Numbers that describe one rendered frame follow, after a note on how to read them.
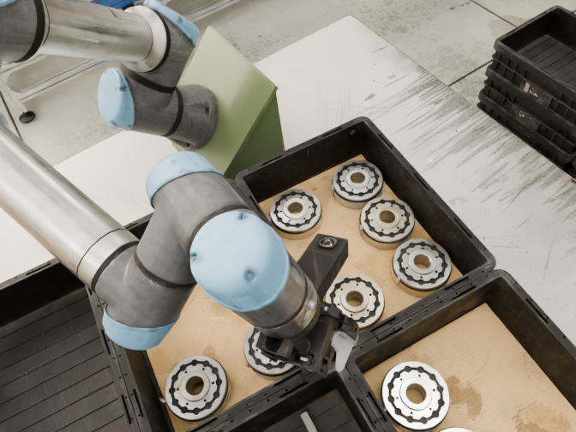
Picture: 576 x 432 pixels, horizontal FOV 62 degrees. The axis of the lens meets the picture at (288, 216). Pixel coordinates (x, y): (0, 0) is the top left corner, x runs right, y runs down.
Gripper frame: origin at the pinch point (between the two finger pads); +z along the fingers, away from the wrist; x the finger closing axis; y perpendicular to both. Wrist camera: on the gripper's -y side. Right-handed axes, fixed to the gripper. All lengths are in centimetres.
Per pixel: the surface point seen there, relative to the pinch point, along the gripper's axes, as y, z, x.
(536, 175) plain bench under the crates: -55, 40, 24
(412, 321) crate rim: -6.0, 6.6, 9.6
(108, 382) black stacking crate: 17.9, 5.5, -36.8
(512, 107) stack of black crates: -103, 76, 15
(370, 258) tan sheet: -18.2, 16.9, -1.9
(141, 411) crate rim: 19.2, -1.4, -23.8
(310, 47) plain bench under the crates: -87, 34, -42
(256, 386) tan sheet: 10.2, 10.7, -12.7
